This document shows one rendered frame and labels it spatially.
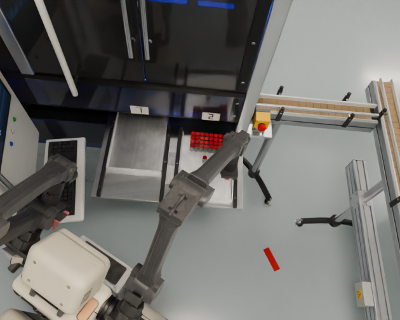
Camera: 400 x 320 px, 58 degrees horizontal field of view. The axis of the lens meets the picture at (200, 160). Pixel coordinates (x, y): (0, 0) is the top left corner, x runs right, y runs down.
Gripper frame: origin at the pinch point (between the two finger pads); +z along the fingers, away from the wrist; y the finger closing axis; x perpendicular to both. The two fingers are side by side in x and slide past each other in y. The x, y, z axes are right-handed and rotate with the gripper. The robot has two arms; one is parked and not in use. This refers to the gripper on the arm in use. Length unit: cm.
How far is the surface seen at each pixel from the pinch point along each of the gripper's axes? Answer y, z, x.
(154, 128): 37, 15, 35
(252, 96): 33.2, -15.6, -9.1
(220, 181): 11.0, 19.8, 0.7
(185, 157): 21.9, 17.9, 18.2
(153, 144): 27.8, 16.8, 34.4
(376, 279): -18, 59, -86
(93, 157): 44, 55, 75
